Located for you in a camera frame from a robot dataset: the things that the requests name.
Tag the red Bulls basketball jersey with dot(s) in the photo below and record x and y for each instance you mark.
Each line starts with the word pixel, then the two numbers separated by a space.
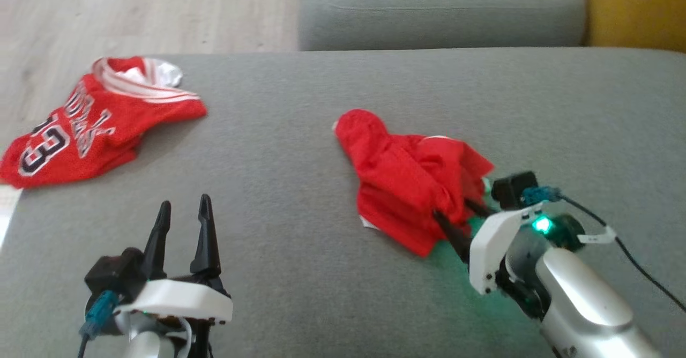
pixel 107 127

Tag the small grey sofa cushion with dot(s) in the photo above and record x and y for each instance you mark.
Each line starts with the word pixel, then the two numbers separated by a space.
pixel 439 15

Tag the yellow cushion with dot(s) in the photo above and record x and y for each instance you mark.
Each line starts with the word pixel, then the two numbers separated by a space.
pixel 638 9

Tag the large grey sofa seat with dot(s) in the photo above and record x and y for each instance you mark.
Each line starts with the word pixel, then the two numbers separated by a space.
pixel 321 240

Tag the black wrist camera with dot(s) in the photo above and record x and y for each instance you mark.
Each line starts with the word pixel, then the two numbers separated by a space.
pixel 115 272
pixel 512 186

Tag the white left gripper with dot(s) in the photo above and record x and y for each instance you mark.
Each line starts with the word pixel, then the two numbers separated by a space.
pixel 177 299

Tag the red basketball shorts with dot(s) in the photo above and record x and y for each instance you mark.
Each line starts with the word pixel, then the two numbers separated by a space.
pixel 402 176

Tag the white laundry basket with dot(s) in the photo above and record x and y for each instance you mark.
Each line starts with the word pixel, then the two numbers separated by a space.
pixel 6 213

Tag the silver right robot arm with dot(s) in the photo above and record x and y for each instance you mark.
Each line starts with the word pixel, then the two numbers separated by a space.
pixel 579 293

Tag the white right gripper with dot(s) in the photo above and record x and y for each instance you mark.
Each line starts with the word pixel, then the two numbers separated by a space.
pixel 490 251

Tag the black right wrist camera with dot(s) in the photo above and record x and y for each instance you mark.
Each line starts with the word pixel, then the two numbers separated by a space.
pixel 512 186

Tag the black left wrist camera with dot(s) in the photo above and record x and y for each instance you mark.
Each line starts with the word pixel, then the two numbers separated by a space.
pixel 115 272

